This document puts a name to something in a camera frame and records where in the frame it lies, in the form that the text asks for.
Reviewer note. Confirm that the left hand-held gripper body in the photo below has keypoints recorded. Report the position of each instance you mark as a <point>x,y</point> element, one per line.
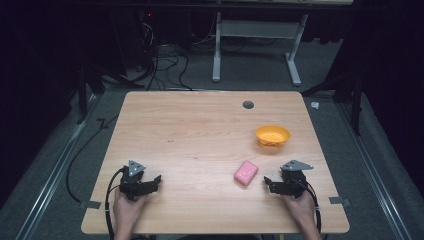
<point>132,181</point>

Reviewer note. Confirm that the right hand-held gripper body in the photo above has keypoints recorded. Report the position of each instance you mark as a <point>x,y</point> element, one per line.
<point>294,181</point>

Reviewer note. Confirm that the person's right hand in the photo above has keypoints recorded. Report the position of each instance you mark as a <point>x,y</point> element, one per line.
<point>302,208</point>

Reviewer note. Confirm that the person's left hand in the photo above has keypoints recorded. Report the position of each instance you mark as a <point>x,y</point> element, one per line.
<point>128,209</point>

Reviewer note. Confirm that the pink soap bar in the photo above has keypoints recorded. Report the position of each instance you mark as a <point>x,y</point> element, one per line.
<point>246,173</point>

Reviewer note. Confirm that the orange soap dish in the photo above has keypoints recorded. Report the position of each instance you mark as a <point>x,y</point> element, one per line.
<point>273,135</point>

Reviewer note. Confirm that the grey tape strip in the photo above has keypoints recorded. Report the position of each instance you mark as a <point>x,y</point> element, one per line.
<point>339,201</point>
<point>90,204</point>

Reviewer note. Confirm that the white crumpled paper scrap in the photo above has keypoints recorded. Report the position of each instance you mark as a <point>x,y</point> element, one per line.
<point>315,105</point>

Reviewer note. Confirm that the black metal stand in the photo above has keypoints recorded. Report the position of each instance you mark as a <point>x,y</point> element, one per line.
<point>82,90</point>
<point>356,103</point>

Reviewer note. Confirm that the dark computer tower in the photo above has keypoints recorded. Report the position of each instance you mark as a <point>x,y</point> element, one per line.
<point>146,33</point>

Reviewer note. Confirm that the metal floor rail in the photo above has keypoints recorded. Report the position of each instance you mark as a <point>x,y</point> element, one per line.
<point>373,170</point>
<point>50,180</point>

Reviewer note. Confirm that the white desk frame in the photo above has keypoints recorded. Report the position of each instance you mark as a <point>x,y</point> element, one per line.
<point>256,29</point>

